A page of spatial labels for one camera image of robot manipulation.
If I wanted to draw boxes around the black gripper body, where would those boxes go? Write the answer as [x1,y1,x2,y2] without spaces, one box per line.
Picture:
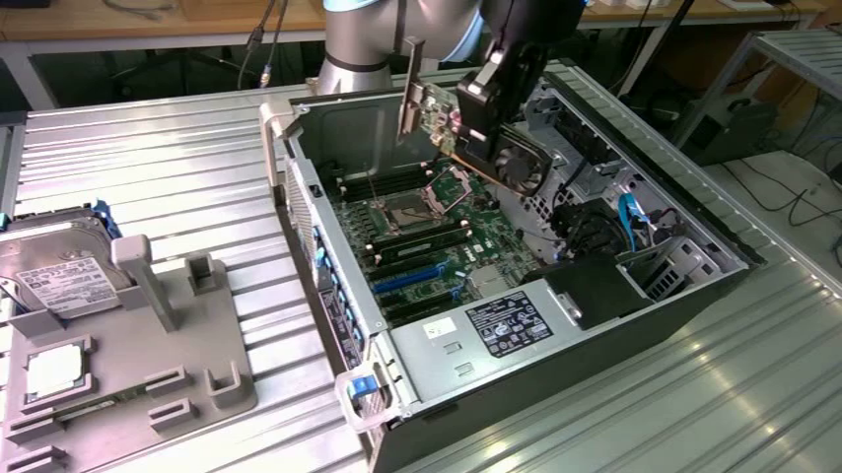
[482,0,586,130]

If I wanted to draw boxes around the graphics card with black fan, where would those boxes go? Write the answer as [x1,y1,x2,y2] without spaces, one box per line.
[396,36,558,199]

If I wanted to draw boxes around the wooden desk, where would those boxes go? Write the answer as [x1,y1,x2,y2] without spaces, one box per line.
[0,0,827,50]

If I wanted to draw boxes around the metal socket cover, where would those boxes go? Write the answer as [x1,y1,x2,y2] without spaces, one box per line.
[422,165,486,212]

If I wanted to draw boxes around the black box on floor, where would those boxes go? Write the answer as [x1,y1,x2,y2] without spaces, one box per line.
[683,97,779,167]

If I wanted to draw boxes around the black RAM slot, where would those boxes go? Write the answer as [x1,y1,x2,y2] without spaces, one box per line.
[340,177,430,203]
[335,168,426,191]
[363,222,470,250]

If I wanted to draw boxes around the metal slat shelf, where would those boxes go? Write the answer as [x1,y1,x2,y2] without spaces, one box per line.
[674,27,842,154]

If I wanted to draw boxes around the CPU socket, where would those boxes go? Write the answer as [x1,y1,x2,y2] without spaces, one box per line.
[379,194,439,233]

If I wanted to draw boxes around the green motherboard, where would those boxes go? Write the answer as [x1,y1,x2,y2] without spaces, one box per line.
[327,160,558,330]

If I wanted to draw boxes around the black chair base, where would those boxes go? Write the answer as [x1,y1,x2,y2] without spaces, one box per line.
[104,46,258,98]

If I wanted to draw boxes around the silver chipset heatsink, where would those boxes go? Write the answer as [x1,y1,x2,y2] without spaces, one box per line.
[467,268,514,293]

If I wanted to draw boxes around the blue expansion slot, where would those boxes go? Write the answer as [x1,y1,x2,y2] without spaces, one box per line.
[371,263,450,296]

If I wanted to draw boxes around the silver disk bay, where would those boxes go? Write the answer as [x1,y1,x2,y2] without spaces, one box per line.
[617,236,725,303]

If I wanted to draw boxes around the black plastic shroud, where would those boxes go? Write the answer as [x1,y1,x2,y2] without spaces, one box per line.
[522,254,651,332]

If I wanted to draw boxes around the black expansion slot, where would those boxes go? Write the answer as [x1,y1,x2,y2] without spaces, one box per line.
[380,288,459,316]

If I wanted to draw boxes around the open black PC case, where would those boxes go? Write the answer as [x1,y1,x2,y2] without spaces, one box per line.
[258,57,770,473]

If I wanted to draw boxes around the grey power supply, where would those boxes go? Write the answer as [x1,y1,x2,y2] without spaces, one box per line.
[386,281,589,419]

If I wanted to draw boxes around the hard disk with blue carrier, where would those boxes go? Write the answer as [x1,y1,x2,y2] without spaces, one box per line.
[0,198,133,319]

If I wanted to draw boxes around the grey parts rack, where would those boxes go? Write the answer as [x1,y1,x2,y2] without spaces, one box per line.
[0,234,259,473]

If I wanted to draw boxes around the silver CPU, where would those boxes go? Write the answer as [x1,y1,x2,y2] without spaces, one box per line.
[24,346,91,395]

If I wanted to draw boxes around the green RAM stick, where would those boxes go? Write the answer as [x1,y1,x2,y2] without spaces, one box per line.
[51,386,149,420]

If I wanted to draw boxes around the hanging cable with connector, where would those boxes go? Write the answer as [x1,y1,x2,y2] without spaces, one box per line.
[236,0,292,91]

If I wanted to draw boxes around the black power wire bundle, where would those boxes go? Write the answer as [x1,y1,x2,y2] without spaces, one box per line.
[550,200,623,258]

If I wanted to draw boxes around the blue data wire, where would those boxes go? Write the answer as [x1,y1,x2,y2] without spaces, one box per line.
[615,190,645,253]

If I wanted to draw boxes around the thin black cable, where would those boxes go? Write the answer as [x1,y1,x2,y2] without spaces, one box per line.
[722,162,842,226]

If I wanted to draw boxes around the grey coiled cable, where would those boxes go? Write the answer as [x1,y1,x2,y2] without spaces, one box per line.
[101,0,178,22]

